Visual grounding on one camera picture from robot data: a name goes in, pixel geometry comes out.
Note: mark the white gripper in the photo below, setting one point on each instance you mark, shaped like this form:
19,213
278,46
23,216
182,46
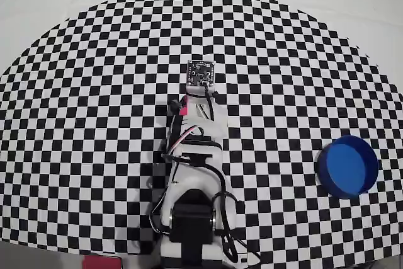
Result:
216,123

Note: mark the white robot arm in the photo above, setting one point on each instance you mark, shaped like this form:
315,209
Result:
195,180

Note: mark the blue round box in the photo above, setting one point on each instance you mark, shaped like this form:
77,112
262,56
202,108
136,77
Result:
346,168

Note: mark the black white checkerboard mat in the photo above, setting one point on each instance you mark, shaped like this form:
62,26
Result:
94,92

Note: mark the red flat object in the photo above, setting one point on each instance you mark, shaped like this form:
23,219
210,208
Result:
102,262

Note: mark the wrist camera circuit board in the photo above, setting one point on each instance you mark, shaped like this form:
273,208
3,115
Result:
200,73

